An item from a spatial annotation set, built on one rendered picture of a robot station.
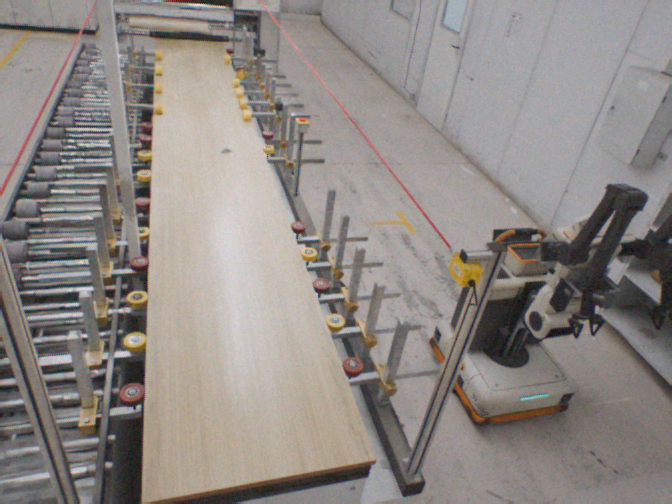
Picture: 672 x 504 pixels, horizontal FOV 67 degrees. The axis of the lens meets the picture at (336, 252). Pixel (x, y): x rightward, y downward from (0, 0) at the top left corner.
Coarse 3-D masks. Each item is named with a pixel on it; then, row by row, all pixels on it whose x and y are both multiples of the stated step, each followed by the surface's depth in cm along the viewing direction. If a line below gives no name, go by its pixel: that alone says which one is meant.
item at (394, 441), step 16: (272, 144) 405; (288, 176) 360; (288, 192) 345; (304, 208) 328; (320, 272) 276; (336, 288) 264; (336, 304) 255; (352, 320) 245; (352, 352) 230; (368, 368) 222; (368, 384) 215; (368, 400) 212; (384, 416) 202; (384, 432) 197; (400, 432) 197; (384, 448) 198; (400, 448) 191; (400, 464) 186; (400, 480) 184
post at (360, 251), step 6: (360, 246) 222; (360, 252) 222; (354, 258) 227; (360, 258) 224; (354, 264) 227; (360, 264) 226; (354, 270) 228; (360, 270) 228; (354, 276) 229; (360, 276) 230; (354, 282) 231; (354, 288) 234; (348, 294) 238; (354, 294) 236; (354, 300) 238; (348, 312) 242; (348, 318) 244
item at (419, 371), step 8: (408, 368) 208; (416, 368) 209; (424, 368) 209; (432, 368) 210; (440, 368) 211; (360, 376) 201; (368, 376) 202; (376, 376) 203; (400, 376) 206; (408, 376) 207; (416, 376) 209; (352, 384) 200; (360, 384) 202
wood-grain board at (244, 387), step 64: (192, 64) 484; (192, 128) 361; (192, 192) 287; (256, 192) 297; (192, 256) 239; (256, 256) 245; (192, 320) 204; (256, 320) 209; (320, 320) 214; (192, 384) 179; (256, 384) 182; (320, 384) 186; (192, 448) 159; (256, 448) 161; (320, 448) 164
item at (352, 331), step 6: (384, 324) 226; (390, 324) 227; (396, 324) 227; (414, 324) 229; (420, 324) 229; (342, 330) 220; (348, 330) 220; (354, 330) 221; (360, 330) 221; (378, 330) 224; (384, 330) 225; (390, 330) 226; (336, 336) 218; (342, 336) 220; (348, 336) 221; (354, 336) 222
